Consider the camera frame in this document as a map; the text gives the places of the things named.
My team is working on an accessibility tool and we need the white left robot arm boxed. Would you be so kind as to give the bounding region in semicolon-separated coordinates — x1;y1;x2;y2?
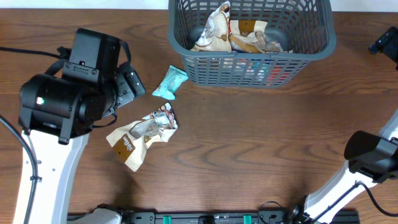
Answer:
14;28;145;223

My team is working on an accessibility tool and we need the multicolour tissue pack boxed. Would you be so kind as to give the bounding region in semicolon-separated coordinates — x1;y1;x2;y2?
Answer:
221;58;271;78

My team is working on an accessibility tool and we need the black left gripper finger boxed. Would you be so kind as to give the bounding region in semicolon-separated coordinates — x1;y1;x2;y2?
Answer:
124;62;146;98
114;72;135;109

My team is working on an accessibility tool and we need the dark grey plastic basket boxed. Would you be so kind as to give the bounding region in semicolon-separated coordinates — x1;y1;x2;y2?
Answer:
167;0;336;88

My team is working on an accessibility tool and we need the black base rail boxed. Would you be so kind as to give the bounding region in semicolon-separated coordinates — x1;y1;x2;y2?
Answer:
67;203;361;224

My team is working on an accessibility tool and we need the orange cracker sleeve package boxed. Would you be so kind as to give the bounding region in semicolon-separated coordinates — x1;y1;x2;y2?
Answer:
228;24;284;85

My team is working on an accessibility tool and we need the beige snack pouch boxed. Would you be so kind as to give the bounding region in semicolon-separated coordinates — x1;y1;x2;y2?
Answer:
106;103;178;172
228;19;293;54
190;1;231;53

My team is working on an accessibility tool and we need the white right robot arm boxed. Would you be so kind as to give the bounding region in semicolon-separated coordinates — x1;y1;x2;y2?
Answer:
292;113;397;223

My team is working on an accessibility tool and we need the teal snack packet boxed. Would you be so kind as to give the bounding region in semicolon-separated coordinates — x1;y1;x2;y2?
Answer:
152;65;188;100

